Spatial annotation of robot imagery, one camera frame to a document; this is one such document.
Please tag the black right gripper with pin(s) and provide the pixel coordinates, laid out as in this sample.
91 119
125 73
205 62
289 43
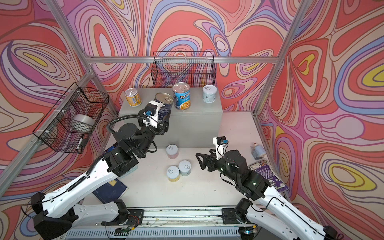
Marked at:
212 158

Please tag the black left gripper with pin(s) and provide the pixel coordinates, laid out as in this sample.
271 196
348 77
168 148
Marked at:
163 127

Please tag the light blue white can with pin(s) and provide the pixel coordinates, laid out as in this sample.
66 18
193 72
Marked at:
185 168

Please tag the yellow corn can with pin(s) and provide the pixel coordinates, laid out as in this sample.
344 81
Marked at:
133 98

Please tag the dark tomato can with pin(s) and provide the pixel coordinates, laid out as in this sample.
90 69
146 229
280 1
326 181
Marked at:
167 101

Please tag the pink white can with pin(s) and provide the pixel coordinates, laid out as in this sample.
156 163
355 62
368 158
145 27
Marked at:
172 151

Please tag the white yellow can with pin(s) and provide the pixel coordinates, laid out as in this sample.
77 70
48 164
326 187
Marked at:
173 173

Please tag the blue label large can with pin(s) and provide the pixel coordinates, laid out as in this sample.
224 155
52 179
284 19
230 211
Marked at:
182 97

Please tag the pale green white can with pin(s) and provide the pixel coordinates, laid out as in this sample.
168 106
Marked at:
209 93

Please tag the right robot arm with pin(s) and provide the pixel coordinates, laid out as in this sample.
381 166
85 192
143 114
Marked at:
262 204

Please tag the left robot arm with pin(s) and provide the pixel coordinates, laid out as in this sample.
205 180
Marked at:
59 211

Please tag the grey metal cabinet box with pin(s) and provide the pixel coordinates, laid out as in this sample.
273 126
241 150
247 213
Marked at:
192 128

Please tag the small white bottle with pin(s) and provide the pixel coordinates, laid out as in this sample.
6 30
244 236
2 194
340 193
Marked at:
258 152

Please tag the purple packet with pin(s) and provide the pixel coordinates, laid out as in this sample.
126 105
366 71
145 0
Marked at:
262 167

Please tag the black marker pen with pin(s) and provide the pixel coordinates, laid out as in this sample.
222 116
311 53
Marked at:
79 145

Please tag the dark blue notebook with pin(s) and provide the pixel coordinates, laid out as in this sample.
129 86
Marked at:
110 191

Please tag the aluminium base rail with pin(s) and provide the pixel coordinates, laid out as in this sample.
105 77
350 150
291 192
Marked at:
187 223

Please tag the black wire basket back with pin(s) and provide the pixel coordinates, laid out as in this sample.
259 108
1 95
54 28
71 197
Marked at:
195 68

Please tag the black wire basket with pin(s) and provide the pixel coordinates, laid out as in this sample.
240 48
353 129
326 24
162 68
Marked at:
57 133
195 68

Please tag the black wire basket left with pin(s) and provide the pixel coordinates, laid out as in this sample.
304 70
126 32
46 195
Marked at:
57 133

